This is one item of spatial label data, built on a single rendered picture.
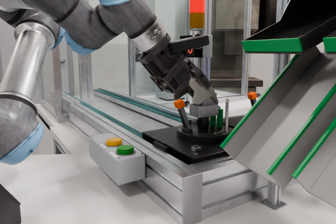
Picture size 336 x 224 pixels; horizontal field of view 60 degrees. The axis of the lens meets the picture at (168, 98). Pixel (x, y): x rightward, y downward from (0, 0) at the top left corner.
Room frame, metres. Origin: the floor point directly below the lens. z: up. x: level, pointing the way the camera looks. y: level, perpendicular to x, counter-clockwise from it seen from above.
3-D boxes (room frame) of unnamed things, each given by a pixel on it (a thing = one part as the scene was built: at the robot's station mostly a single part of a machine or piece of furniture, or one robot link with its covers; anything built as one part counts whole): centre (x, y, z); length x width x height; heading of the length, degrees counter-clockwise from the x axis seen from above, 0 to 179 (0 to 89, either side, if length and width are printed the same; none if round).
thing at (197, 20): (0.97, -0.09, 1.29); 0.05 x 0.05 x 0.05
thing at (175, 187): (0.90, 0.18, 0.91); 0.89 x 0.06 x 0.11; 32
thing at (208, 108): (0.75, -0.10, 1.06); 0.08 x 0.04 x 0.07; 119
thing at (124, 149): (0.64, 0.10, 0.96); 0.04 x 0.04 x 0.02
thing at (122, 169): (0.70, 0.13, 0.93); 0.21 x 0.07 x 0.06; 32
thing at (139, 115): (1.01, 0.04, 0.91); 0.84 x 0.28 x 0.10; 32
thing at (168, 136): (0.74, -0.09, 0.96); 0.24 x 0.24 x 0.02; 32
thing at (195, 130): (0.74, -0.09, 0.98); 0.14 x 0.14 x 0.02
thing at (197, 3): (0.97, -0.09, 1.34); 0.05 x 0.05 x 0.05
